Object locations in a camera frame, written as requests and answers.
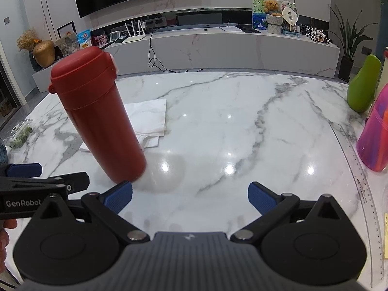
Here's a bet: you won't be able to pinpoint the pink plastic container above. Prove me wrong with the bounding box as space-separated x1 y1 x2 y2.
356 82 388 172

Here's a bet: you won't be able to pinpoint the white cloth towel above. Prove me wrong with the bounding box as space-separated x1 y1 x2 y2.
79 98 167 153

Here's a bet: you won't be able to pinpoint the black picture frame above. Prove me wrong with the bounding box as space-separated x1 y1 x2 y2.
57 21 75 41

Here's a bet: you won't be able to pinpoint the clear box of green vegetables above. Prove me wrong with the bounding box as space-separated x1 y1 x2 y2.
0 118 33 150

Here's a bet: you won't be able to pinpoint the dark glass door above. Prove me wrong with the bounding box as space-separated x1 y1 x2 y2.
0 41 22 119

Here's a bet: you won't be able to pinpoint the green plastic vase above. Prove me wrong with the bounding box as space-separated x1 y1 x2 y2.
347 55 382 113

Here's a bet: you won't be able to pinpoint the red thermos bottle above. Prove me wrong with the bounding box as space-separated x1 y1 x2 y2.
48 46 147 185

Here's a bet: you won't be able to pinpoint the person's left hand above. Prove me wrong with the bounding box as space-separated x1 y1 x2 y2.
0 219 18 275

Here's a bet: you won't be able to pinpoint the golden vase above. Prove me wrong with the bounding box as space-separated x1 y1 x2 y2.
32 40 56 69

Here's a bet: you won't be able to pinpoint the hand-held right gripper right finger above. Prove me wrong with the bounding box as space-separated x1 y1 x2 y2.
230 182 349 243

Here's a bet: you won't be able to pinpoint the dried flower bunch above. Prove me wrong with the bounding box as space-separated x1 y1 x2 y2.
16 28 41 52

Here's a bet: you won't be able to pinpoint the clear plastic ruler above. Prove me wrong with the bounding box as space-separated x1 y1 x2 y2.
329 121 385 290

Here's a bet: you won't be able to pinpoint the black and white blocks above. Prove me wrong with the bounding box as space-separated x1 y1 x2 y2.
305 24 332 44

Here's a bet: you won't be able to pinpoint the white round hand fan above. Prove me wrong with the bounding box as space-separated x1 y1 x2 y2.
280 1 299 32

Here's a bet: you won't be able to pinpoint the potted green plant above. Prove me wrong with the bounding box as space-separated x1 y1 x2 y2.
329 4 379 82

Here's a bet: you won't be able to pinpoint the blue snack bag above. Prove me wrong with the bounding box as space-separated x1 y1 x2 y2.
77 29 91 49

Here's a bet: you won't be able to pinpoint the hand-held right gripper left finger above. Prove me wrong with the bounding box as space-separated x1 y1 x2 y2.
32 181 150 243

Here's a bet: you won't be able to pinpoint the grey printed package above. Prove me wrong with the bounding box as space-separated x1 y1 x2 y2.
55 33 81 57

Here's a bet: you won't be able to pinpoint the white marble media cabinet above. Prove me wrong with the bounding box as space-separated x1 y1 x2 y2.
32 26 341 93

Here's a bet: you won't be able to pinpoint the black power cable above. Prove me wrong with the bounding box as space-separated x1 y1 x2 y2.
148 21 203 73

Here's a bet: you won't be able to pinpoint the brown teddy bear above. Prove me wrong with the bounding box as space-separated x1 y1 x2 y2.
262 0 282 17

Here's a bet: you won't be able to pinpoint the white router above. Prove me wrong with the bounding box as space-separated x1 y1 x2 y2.
123 20 146 43

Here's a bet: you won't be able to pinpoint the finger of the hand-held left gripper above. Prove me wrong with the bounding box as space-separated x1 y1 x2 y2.
0 172 90 195
0 163 43 179

